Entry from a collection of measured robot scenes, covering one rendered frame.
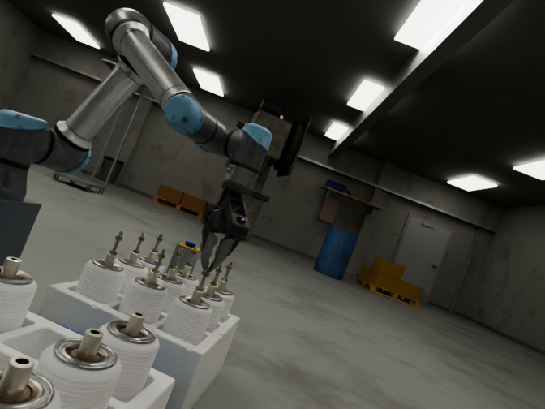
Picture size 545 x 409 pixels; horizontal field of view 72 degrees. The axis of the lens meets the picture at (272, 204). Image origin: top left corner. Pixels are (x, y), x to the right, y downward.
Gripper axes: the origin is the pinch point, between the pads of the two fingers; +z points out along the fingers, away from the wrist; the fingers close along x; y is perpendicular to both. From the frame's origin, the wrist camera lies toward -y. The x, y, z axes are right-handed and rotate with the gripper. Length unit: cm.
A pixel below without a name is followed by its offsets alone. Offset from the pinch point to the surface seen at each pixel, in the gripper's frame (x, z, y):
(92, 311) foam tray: 19.8, 17.6, 5.1
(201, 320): -1.5, 11.6, -3.8
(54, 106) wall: 161, -105, 1145
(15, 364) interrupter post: 31, 6, -44
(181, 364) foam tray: 1.0, 20.1, -8.1
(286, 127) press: -272, -207, 594
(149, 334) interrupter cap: 14.5, 8.9, -24.3
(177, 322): 3.3, 13.5, -2.7
